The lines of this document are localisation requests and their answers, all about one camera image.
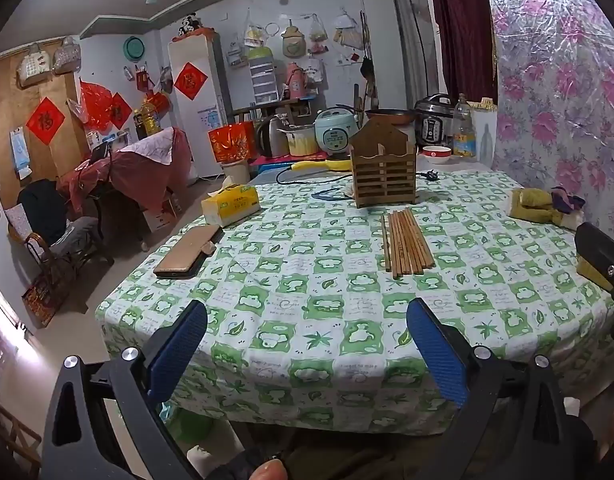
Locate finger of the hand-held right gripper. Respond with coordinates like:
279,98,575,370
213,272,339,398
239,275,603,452
574,221,614,292

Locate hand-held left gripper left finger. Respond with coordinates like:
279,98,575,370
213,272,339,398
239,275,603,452
42,300,208,480

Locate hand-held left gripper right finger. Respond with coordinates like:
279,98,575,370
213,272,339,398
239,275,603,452
406,298,578,480

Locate bundle of wooden chopsticks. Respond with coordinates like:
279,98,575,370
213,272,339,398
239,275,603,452
380,208,436,279

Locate slatted wooden chopstick holder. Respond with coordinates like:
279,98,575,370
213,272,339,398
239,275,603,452
348,120,418,209

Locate person's left hand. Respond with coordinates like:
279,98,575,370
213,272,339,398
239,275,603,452
251,461,289,480

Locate purple cloth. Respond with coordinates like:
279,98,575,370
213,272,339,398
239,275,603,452
551,186,586,214

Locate green plastic stool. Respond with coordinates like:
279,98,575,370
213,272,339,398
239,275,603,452
164,407,214,444

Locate yellow plush toy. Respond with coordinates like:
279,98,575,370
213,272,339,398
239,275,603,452
507,187,585,227

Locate phone in gold wallet case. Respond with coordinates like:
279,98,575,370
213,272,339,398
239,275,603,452
153,224,224,280

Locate green white checked tablecloth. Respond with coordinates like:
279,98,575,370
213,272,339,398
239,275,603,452
94,167,614,437

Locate red printed floor box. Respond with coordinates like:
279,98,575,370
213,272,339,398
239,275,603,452
21,272,69,329

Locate yellow tissue pack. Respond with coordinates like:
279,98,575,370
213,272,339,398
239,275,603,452
201,183,262,227

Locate white box appliance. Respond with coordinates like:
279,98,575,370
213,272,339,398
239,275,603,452
473,107,498,169

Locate clear plastic oil bottle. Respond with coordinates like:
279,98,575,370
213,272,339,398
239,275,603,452
452,94,478,159

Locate white bucket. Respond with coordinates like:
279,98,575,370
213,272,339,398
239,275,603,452
220,159,251,184

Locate furniture under red cloth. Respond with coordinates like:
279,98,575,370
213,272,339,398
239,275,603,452
56,127,194,213

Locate wicker chair with dark clothes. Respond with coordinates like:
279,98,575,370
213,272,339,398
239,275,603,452
6,179,114,282

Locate floral plastic sheet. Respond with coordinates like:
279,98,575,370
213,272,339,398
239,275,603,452
479,0,614,242

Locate red white bowl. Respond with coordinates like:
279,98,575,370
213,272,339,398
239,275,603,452
421,145,451,165

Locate red gift bag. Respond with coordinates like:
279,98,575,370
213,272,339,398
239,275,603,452
208,121,256,164

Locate black silver pressure cooker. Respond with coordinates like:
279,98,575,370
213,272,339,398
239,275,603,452
415,93,456,147

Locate yellow electric pan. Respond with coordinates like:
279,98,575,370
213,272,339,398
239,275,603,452
292,158,353,174

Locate white fridge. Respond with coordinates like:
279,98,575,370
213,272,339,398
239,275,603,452
167,35,234,180

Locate steel kettle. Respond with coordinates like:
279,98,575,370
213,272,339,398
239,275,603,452
256,115,288,159

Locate yellow cooking oil jug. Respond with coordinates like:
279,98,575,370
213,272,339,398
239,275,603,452
142,98,161,136

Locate frying pan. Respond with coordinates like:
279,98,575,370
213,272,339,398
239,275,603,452
364,107,418,125

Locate light blue rice cooker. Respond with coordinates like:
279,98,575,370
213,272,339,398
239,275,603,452
314,108,361,154

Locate cream cooking pot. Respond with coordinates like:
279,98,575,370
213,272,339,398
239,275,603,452
278,125,319,157

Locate red paper decorations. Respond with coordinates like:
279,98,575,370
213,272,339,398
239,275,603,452
79,79,133,131

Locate dark red curtain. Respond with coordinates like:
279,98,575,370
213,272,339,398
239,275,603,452
426,0,498,104

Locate red diamond paper on door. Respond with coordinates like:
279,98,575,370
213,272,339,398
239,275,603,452
26,97,67,146

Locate red diamond paper on fridge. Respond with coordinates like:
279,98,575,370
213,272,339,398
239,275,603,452
173,62,209,101

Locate plastic drawer tower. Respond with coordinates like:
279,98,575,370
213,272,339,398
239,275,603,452
248,47,279,106

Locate pink thermos jug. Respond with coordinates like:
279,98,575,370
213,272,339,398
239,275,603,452
285,61,308,101

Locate grey handbag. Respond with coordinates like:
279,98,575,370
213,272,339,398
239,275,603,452
53,35,82,76

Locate white handbag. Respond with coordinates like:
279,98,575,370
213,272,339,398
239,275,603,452
16,42,53,87

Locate panda plush toy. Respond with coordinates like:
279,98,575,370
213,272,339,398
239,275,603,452
177,14,203,39

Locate cream jar-shaped hanging pouch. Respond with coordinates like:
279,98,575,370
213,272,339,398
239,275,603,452
280,20,307,59

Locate black power cable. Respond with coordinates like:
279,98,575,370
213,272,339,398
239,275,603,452
276,165,338,187

